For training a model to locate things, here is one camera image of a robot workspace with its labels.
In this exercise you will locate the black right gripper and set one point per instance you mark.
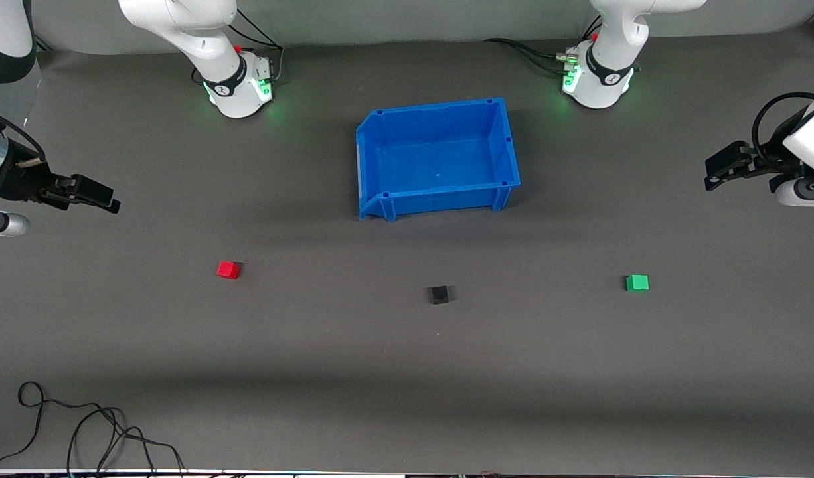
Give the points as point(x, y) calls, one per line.
point(20, 182)

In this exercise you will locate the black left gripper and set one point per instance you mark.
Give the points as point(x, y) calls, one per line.
point(760, 161)

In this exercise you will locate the small red cube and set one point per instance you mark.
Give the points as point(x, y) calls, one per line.
point(228, 269)

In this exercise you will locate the small green cube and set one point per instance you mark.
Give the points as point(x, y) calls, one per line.
point(637, 283)

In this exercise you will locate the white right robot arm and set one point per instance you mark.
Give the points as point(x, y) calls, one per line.
point(201, 40)

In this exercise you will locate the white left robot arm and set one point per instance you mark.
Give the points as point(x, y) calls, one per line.
point(609, 46)

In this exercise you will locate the small black cube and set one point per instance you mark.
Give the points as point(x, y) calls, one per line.
point(439, 295)

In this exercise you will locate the blue plastic storage bin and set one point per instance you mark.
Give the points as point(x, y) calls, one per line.
point(437, 159)

